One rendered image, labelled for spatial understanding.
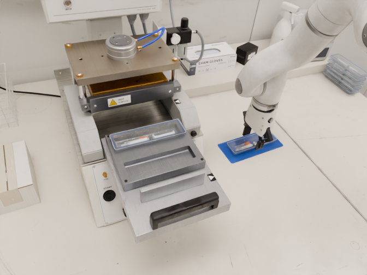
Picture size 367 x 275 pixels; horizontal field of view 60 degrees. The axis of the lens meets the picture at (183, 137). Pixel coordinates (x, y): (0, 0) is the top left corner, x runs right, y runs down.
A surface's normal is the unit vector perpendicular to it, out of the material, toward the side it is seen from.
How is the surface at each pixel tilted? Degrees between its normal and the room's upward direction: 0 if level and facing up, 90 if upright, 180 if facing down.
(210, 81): 0
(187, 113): 41
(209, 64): 90
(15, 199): 90
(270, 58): 48
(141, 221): 0
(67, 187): 0
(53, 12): 90
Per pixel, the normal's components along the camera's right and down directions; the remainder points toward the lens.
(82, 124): 0.07, -0.72
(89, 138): 0.32, -0.11
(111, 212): 0.40, 0.29
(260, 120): -0.83, 0.34
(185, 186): 0.40, 0.65
